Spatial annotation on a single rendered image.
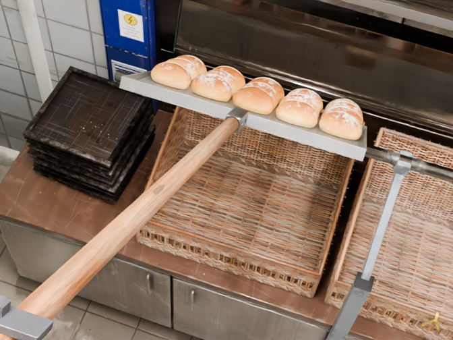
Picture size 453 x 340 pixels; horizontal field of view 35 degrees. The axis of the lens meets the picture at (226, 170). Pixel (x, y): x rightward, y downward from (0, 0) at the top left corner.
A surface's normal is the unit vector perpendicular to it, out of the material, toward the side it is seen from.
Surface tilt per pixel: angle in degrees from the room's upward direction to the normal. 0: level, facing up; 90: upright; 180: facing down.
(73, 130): 0
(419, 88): 70
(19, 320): 39
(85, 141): 0
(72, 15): 90
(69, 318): 0
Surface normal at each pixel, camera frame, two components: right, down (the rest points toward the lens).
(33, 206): 0.05, -0.55
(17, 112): -0.32, 0.78
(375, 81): -0.29, 0.54
